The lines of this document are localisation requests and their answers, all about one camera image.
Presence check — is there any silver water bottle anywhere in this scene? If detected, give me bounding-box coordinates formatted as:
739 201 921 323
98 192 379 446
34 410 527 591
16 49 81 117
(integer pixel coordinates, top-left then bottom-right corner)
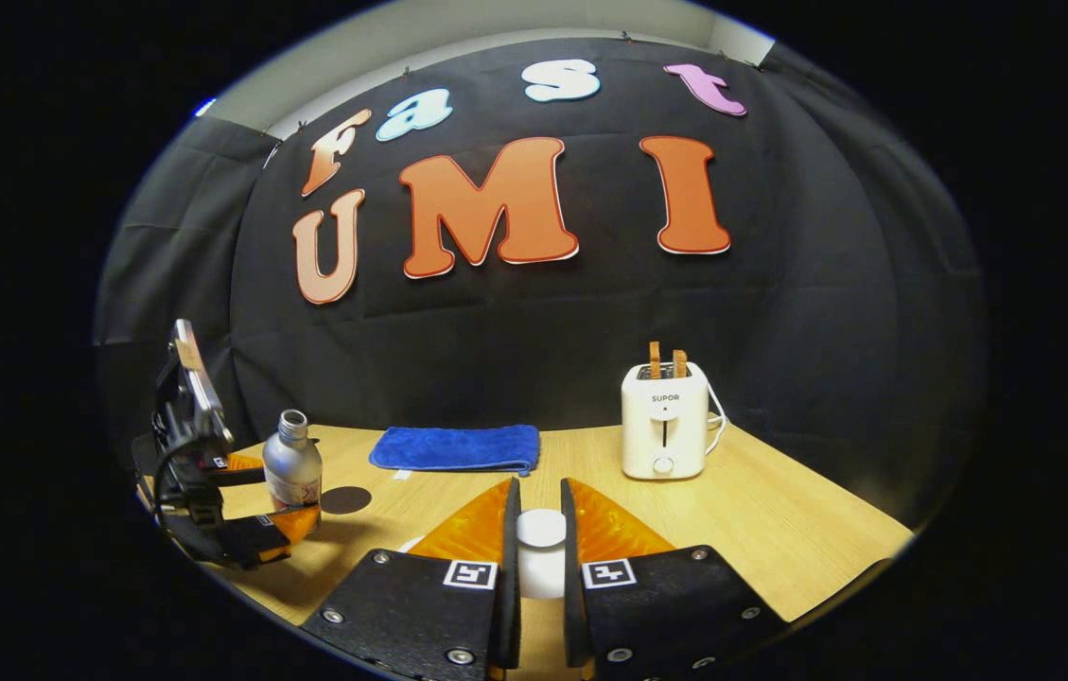
263 410 324 516

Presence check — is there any white toaster cord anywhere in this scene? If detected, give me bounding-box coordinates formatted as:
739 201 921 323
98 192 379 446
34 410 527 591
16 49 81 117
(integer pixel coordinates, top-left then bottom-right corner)
706 383 729 456

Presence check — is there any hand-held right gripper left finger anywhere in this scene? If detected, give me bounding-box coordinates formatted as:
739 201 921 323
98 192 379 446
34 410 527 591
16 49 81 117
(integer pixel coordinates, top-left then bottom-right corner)
299 478 523 681

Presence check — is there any dark round coaster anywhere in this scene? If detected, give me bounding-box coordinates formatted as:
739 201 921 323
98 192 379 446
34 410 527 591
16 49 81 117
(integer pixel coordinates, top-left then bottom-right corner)
321 486 373 515

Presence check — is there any white teacup lid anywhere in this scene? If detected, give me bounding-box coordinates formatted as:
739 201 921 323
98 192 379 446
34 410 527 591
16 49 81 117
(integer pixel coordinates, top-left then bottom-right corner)
516 509 569 601

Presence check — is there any blue towel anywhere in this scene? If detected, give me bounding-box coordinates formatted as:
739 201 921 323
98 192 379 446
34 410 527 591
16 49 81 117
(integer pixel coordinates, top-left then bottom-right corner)
369 425 541 477

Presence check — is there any black backdrop cloth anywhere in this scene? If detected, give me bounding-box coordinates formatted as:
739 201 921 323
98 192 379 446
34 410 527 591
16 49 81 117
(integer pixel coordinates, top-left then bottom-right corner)
94 36 989 531

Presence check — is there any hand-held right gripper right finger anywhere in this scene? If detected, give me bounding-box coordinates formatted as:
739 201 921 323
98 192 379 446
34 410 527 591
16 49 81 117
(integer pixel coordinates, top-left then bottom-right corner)
560 478 790 681

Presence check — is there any black cable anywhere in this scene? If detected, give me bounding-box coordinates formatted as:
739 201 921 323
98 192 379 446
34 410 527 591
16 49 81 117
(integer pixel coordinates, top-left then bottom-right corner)
151 433 218 561

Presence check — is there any white toaster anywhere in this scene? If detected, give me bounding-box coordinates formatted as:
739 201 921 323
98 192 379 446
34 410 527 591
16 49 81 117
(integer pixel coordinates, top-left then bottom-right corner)
621 361 711 480

